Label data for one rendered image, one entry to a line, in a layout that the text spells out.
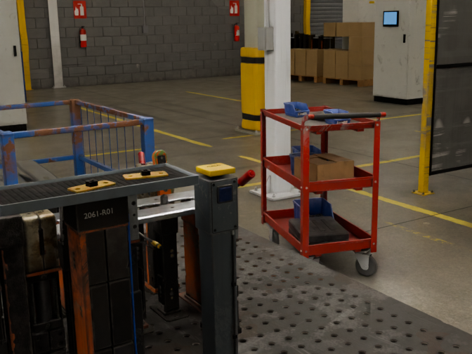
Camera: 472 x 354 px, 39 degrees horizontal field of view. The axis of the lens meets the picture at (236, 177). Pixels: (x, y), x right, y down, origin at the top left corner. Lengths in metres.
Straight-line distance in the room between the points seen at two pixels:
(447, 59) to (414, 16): 5.75
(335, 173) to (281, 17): 2.04
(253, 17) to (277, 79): 3.25
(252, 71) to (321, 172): 5.04
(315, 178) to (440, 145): 2.39
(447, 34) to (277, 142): 1.64
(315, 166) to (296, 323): 1.99
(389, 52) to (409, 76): 0.58
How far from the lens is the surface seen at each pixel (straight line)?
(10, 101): 9.63
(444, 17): 5.78
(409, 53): 11.51
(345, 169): 3.72
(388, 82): 11.80
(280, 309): 1.80
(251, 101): 8.64
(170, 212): 1.61
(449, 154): 5.99
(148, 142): 3.61
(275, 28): 5.39
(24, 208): 1.15
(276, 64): 5.41
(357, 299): 1.88
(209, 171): 1.32
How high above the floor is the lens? 1.45
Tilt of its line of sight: 13 degrees down
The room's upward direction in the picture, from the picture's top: 1 degrees counter-clockwise
